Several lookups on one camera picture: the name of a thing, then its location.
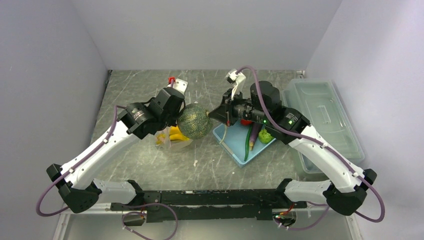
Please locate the yellow banana bunch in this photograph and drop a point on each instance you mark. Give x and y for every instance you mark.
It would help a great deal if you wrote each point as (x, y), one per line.
(170, 135)

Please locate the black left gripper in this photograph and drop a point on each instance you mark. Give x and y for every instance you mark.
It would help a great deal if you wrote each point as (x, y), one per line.
(173, 122)

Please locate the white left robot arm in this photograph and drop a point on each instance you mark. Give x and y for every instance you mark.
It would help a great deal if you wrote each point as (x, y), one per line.
(77, 181)

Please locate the clear plastic storage box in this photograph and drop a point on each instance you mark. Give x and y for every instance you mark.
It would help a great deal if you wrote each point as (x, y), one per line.
(318, 100)

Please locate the purple eggplant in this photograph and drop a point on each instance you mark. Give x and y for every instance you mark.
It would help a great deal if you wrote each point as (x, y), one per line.
(254, 132)

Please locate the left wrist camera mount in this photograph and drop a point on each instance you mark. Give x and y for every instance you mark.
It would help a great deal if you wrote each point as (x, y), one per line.
(178, 84)

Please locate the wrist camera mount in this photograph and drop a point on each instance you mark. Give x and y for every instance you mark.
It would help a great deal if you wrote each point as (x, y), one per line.
(237, 79)
(178, 84)

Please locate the aluminium frame rail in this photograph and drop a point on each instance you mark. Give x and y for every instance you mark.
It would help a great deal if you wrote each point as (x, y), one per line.
(312, 223)

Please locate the green chili pepper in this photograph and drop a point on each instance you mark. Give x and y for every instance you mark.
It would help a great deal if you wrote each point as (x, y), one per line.
(247, 140)

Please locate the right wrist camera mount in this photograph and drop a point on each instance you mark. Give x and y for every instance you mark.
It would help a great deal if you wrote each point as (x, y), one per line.
(237, 79)

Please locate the green netted melon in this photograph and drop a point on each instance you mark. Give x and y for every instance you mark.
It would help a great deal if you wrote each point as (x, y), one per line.
(194, 122)

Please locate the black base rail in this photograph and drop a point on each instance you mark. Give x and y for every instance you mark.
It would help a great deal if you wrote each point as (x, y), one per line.
(166, 205)

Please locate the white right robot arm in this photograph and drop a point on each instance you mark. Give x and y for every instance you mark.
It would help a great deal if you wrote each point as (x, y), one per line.
(346, 187)

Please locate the clear zip top bag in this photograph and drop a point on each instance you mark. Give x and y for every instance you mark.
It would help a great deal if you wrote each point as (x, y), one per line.
(174, 146)

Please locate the blue plastic basket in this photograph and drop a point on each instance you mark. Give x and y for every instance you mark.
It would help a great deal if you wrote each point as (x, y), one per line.
(233, 140)

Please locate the green lime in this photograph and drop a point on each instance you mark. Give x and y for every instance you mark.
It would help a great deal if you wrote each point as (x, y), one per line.
(265, 137)

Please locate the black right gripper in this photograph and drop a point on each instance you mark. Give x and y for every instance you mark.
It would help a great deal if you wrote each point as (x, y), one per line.
(224, 113)

